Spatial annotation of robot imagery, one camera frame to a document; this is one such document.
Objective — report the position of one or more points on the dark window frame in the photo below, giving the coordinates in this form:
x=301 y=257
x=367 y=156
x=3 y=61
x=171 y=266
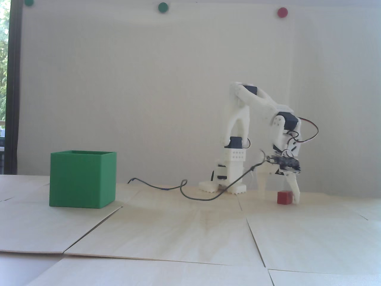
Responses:
x=13 y=89

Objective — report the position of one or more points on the red round magnet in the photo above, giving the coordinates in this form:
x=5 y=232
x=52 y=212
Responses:
x=282 y=12

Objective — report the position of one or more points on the red block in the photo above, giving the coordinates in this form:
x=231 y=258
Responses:
x=284 y=198

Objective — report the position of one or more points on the green box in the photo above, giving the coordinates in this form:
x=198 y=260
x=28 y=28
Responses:
x=77 y=181

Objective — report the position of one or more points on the green round magnet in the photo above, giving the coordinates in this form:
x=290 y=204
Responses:
x=29 y=2
x=163 y=7

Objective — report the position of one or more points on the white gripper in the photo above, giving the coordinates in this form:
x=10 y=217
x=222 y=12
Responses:
x=293 y=184

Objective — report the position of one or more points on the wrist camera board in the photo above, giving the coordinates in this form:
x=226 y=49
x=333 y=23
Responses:
x=285 y=163

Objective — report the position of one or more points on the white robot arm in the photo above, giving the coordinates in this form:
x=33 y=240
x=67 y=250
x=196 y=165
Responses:
x=238 y=119

